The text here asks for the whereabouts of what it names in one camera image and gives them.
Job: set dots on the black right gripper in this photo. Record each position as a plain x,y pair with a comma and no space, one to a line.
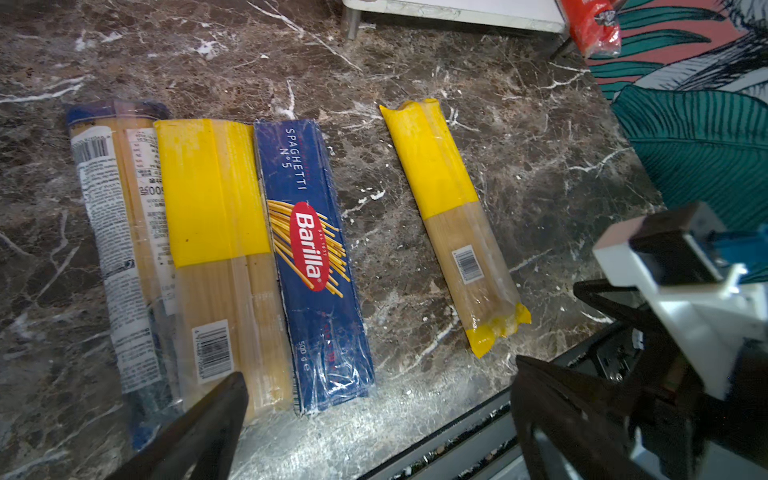
692,434

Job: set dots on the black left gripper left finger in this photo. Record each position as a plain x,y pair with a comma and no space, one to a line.
201,444

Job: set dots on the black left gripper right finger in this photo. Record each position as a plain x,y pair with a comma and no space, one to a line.
564,417

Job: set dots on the blue Barilla spaghetti box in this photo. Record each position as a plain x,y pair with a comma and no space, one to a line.
331,354

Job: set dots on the plain yellow spaghetti bag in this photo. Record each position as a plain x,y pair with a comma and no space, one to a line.
485,297

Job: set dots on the red yellow narrow spaghetti bag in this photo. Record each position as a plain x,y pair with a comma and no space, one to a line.
593,27

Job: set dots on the white two-tier shelf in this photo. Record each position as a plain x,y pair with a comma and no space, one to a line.
533,15

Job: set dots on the yellow label spaghetti bag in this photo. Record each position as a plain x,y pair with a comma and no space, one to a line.
230,314

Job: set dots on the clear blue-end spaghetti bag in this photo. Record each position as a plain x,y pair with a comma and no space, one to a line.
115,152

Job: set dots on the white perforated cable tray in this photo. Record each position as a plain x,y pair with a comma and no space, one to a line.
482,443

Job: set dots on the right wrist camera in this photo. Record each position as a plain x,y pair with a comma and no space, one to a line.
689,268

